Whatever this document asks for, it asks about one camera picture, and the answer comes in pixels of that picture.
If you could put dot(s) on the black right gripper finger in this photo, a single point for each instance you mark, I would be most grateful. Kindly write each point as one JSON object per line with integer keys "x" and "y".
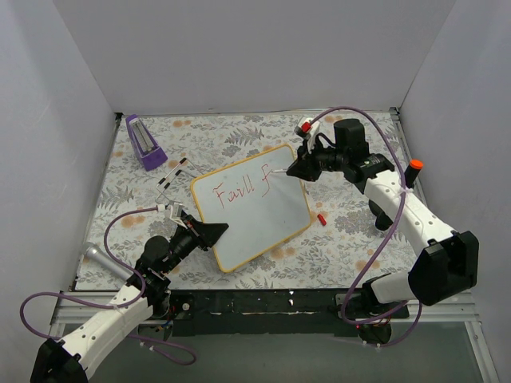
{"x": 306, "y": 157}
{"x": 304, "y": 170}

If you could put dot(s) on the red marker cap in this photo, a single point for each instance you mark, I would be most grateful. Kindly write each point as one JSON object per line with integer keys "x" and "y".
{"x": 321, "y": 219}

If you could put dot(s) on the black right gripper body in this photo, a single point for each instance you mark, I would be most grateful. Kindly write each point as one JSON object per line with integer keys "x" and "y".
{"x": 310, "y": 162}

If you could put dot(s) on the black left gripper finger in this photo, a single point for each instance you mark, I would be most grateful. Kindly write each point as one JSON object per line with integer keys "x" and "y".
{"x": 190, "y": 224}
{"x": 212, "y": 234}

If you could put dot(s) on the silver microphone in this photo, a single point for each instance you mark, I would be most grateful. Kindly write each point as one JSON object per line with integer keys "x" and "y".
{"x": 93, "y": 252}

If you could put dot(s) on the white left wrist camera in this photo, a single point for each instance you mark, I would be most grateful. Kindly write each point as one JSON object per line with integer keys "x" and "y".
{"x": 173, "y": 211}

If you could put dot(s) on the yellow framed whiteboard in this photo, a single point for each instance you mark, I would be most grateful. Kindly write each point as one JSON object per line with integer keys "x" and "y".
{"x": 262, "y": 209}

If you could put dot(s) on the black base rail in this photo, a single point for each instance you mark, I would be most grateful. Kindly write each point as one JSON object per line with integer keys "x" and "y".
{"x": 253, "y": 311}

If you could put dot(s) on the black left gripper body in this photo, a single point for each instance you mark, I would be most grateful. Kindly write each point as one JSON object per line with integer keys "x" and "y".
{"x": 197, "y": 236}

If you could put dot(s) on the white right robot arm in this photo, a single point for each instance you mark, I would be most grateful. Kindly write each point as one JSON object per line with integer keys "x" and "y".
{"x": 447, "y": 260}

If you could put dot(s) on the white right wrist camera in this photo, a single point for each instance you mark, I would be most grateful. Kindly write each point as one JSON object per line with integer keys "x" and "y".
{"x": 308, "y": 131}

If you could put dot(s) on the purple metronome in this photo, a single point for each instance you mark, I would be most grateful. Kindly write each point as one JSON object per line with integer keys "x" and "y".
{"x": 147, "y": 150}

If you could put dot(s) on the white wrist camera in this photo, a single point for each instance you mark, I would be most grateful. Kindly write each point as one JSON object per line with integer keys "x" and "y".
{"x": 173, "y": 211}
{"x": 308, "y": 131}

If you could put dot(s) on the black orange-tipped flashlight on stand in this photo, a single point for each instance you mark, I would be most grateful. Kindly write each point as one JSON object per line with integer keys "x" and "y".
{"x": 383, "y": 222}

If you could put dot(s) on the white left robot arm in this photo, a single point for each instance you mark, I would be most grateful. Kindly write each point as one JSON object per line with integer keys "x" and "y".
{"x": 146, "y": 294}

